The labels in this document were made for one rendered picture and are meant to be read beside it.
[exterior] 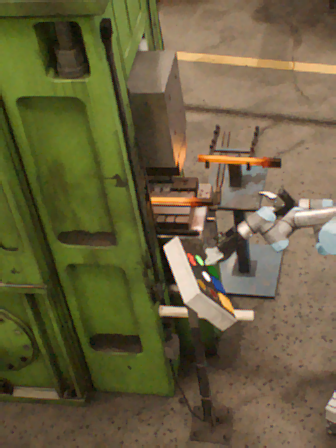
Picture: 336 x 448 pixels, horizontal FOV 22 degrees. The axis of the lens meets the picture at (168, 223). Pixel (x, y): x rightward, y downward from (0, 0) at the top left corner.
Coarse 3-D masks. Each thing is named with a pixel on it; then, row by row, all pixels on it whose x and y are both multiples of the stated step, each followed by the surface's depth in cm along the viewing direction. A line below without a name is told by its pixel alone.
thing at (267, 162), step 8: (200, 160) 443; (216, 160) 441; (224, 160) 439; (232, 160) 438; (240, 160) 437; (248, 160) 436; (256, 160) 436; (264, 160) 434; (272, 160) 432; (280, 160) 432
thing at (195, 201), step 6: (156, 198) 420; (162, 198) 419; (168, 198) 418; (174, 198) 418; (180, 198) 417; (186, 198) 417; (192, 198) 415; (198, 198) 415; (204, 198) 415; (210, 198) 414; (192, 204) 414; (198, 204) 415; (204, 204) 415; (210, 204) 414
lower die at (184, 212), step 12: (156, 192) 425; (168, 192) 424; (180, 192) 423; (192, 192) 422; (156, 204) 418; (168, 204) 417; (180, 204) 415; (168, 216) 414; (180, 216) 413; (192, 216) 419; (168, 228) 414; (180, 228) 413
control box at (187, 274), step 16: (176, 240) 371; (176, 256) 366; (192, 256) 371; (176, 272) 362; (192, 272) 357; (208, 272) 376; (192, 288) 352; (208, 288) 361; (192, 304) 352; (208, 304) 354; (224, 320) 364
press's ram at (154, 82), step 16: (144, 64) 367; (160, 64) 365; (176, 64) 373; (128, 80) 360; (144, 80) 359; (160, 80) 357; (176, 80) 374; (144, 96) 354; (160, 96) 353; (176, 96) 375; (144, 112) 360; (160, 112) 358; (176, 112) 376; (144, 128) 366; (160, 128) 365; (176, 128) 377; (144, 144) 372; (160, 144) 371; (176, 144) 378; (144, 160) 379; (160, 160) 377; (176, 160) 378
